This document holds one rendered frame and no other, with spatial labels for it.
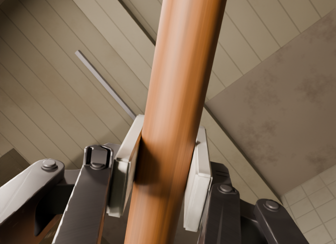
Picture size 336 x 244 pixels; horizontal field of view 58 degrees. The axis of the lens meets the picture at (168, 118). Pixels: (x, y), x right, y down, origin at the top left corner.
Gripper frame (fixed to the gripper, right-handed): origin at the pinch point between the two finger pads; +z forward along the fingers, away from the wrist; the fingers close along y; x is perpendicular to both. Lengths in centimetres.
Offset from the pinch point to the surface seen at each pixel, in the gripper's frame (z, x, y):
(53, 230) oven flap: 131, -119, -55
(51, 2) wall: 275, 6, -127
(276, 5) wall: 268, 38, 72
